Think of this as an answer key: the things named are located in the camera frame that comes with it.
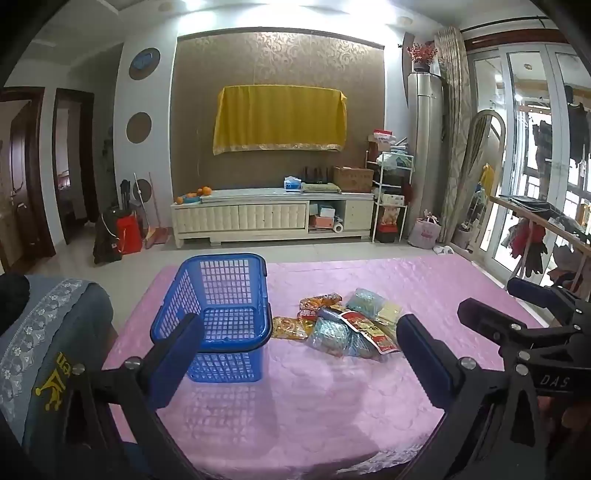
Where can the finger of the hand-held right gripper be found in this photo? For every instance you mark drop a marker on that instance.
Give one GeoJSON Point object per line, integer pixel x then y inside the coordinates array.
{"type": "Point", "coordinates": [531, 290]}
{"type": "Point", "coordinates": [480, 314]}

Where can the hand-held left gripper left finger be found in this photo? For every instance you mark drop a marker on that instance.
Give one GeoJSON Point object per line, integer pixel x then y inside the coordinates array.
{"type": "Point", "coordinates": [178, 360]}

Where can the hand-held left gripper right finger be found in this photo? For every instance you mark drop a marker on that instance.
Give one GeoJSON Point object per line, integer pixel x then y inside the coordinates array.
{"type": "Point", "coordinates": [425, 355]}

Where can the clear cracker packet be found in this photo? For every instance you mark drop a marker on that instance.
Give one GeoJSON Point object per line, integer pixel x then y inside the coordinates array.
{"type": "Point", "coordinates": [388, 311]}

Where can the dark red label packet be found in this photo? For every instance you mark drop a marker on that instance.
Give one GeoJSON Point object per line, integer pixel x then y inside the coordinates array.
{"type": "Point", "coordinates": [369, 330]}

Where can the blue plastic basket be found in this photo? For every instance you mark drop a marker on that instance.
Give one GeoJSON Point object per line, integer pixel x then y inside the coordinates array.
{"type": "Point", "coordinates": [221, 281]}

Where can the white slippers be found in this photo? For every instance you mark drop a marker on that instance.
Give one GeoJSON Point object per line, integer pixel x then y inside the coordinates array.
{"type": "Point", "coordinates": [443, 250]}

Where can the wooden clothes rack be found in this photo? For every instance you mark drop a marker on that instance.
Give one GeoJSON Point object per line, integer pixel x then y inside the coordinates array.
{"type": "Point", "coordinates": [531, 216]}

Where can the pink bag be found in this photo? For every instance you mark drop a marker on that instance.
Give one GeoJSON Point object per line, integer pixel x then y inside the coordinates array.
{"type": "Point", "coordinates": [425, 233]}

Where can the pink tablecloth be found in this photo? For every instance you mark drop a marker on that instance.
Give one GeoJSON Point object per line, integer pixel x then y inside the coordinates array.
{"type": "Point", "coordinates": [323, 406]}

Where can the yellow orange snack pouch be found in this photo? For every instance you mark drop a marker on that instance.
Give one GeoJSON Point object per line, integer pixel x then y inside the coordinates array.
{"type": "Point", "coordinates": [288, 328]}

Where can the long orange snack packet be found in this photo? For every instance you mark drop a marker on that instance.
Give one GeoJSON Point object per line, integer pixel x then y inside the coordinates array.
{"type": "Point", "coordinates": [321, 302]}

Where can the pink broom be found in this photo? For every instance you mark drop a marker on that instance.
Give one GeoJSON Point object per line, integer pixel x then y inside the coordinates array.
{"type": "Point", "coordinates": [156, 235]}

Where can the yellow printed bag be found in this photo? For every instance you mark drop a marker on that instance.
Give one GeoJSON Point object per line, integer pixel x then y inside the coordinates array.
{"type": "Point", "coordinates": [391, 216]}

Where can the grey covered chair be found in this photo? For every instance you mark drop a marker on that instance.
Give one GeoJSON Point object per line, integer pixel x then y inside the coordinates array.
{"type": "Point", "coordinates": [41, 332]}

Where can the arched floor mirror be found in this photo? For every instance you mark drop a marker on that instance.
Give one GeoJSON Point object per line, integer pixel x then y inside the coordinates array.
{"type": "Point", "coordinates": [475, 152]}

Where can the white television cabinet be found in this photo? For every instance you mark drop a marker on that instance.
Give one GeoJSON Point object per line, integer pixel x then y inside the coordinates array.
{"type": "Point", "coordinates": [240, 219]}

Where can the white shelf rack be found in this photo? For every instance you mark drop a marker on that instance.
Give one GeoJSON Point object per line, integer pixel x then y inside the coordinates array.
{"type": "Point", "coordinates": [390, 184]}

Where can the mop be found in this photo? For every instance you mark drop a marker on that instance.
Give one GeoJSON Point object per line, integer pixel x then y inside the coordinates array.
{"type": "Point", "coordinates": [138, 198]}

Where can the orange box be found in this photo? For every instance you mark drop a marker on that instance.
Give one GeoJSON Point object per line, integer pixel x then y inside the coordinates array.
{"type": "Point", "coordinates": [321, 222]}

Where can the glass balcony door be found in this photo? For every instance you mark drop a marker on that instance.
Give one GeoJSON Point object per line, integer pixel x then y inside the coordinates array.
{"type": "Point", "coordinates": [517, 115]}

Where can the dark cloth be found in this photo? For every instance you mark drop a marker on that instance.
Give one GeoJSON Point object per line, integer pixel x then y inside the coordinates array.
{"type": "Point", "coordinates": [11, 300]}

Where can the standing air conditioner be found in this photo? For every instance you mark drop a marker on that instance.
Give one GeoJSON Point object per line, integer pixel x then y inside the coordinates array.
{"type": "Point", "coordinates": [425, 138]}

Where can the cardboard box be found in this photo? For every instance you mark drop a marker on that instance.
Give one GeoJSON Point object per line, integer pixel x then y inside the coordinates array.
{"type": "Point", "coordinates": [353, 179]}

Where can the patterned curtain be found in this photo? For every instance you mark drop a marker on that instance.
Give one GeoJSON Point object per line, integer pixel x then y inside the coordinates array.
{"type": "Point", "coordinates": [455, 115]}

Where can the green folded cloth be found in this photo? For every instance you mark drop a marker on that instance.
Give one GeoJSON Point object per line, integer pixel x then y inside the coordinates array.
{"type": "Point", "coordinates": [321, 188]}

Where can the red white box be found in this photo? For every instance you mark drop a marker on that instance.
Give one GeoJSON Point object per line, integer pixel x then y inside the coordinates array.
{"type": "Point", "coordinates": [382, 138]}

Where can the blue tissue box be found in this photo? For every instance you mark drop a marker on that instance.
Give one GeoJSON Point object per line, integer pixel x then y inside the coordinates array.
{"type": "Point", "coordinates": [292, 183]}

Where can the brown wooden door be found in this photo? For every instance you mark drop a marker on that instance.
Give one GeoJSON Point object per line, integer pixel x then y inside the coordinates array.
{"type": "Point", "coordinates": [18, 175]}

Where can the yellow cloth cover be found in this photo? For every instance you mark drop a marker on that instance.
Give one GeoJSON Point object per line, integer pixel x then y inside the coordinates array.
{"type": "Point", "coordinates": [277, 120]}

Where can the vase with red flowers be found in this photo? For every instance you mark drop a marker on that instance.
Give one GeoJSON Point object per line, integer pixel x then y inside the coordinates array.
{"type": "Point", "coordinates": [421, 53]}

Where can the round wall disc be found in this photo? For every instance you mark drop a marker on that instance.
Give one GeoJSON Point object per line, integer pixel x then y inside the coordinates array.
{"type": "Point", "coordinates": [138, 126]}
{"type": "Point", "coordinates": [144, 63]}
{"type": "Point", "coordinates": [144, 187]}

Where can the brown door frame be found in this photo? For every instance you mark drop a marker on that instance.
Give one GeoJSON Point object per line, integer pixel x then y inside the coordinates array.
{"type": "Point", "coordinates": [90, 161]}

